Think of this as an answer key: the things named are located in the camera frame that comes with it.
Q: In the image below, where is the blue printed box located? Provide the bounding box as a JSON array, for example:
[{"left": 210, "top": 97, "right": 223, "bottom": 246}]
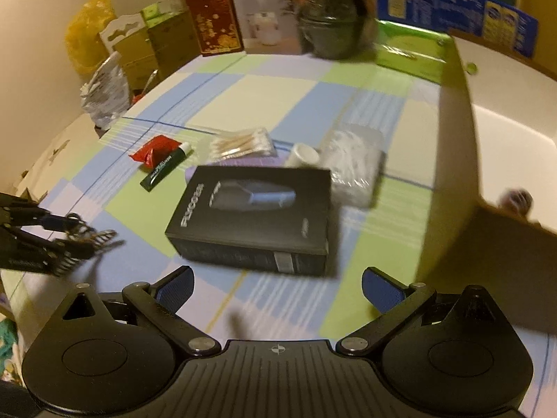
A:
[{"left": 375, "top": 0, "right": 539, "bottom": 58}]

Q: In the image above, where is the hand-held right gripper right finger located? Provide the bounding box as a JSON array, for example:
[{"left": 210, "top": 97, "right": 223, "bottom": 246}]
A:
[{"left": 337, "top": 265, "right": 493, "bottom": 356}]

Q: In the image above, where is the clear plastic bag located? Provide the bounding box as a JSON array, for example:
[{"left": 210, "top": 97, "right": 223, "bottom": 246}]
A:
[{"left": 79, "top": 51, "right": 131, "bottom": 129}]

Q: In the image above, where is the white appliance carton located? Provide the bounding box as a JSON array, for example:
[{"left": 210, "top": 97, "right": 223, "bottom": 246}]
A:
[{"left": 229, "top": 0, "right": 307, "bottom": 55}]

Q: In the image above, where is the clear floss pick box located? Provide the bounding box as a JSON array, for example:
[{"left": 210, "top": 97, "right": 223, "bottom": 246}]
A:
[{"left": 320, "top": 127, "right": 387, "bottom": 209}]

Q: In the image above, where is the purple tube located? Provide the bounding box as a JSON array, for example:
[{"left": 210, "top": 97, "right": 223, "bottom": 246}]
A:
[{"left": 185, "top": 157, "right": 288, "bottom": 181}]

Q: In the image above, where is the red gold-patterned box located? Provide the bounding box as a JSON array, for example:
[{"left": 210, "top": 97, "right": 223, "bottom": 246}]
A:
[{"left": 186, "top": 0, "right": 244, "bottom": 57}]

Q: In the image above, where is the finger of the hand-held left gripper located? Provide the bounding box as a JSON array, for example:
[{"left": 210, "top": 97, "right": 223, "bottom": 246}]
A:
[
  {"left": 13, "top": 234, "right": 95, "bottom": 277},
  {"left": 26, "top": 211, "right": 119, "bottom": 249}
]

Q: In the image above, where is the black product box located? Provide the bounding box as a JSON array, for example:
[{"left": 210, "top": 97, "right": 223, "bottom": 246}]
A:
[{"left": 164, "top": 165, "right": 342, "bottom": 277}]

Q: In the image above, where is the brown storage box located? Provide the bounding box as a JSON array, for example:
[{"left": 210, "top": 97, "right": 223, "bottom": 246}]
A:
[{"left": 415, "top": 30, "right": 557, "bottom": 332}]

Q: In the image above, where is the brown cardboard box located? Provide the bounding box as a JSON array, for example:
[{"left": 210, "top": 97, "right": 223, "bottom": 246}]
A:
[{"left": 148, "top": 11, "right": 202, "bottom": 83}]

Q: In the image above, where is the small white cup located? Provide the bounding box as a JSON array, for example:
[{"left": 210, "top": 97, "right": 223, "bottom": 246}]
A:
[{"left": 285, "top": 143, "right": 322, "bottom": 170}]

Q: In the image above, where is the checked tablecloth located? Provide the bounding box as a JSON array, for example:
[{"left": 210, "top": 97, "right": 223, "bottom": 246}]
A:
[{"left": 0, "top": 54, "right": 557, "bottom": 418}]

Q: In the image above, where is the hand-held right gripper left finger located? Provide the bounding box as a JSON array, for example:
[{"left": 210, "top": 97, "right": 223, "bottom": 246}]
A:
[{"left": 63, "top": 265, "right": 222, "bottom": 358}]

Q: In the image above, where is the light green tissue box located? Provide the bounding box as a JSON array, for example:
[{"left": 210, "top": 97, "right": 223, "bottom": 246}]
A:
[{"left": 141, "top": 1, "right": 189, "bottom": 27}]

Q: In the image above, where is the dark green ceramic pot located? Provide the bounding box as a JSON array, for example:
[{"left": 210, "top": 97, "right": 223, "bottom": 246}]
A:
[{"left": 297, "top": 0, "right": 376, "bottom": 59}]

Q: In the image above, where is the dark green white-capped tube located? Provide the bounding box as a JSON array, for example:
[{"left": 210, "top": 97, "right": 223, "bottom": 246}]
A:
[{"left": 140, "top": 143, "right": 193, "bottom": 191}]

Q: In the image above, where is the cardboard box with white hanger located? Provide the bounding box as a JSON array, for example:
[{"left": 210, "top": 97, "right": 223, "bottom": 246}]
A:
[{"left": 99, "top": 13, "right": 159, "bottom": 92}]

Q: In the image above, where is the green tissue pack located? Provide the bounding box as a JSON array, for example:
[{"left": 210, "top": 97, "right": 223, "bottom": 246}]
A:
[{"left": 375, "top": 20, "right": 455, "bottom": 81}]

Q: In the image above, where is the red foil packet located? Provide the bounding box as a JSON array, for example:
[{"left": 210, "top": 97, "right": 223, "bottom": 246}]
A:
[{"left": 130, "top": 135, "right": 180, "bottom": 170}]

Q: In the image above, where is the yellow plastic bag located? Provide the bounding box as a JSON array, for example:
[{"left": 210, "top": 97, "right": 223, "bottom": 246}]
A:
[{"left": 65, "top": 0, "right": 119, "bottom": 79}]

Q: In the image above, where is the cotton swab pack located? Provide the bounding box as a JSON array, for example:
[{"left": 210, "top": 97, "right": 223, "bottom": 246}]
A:
[{"left": 209, "top": 127, "right": 276, "bottom": 161}]

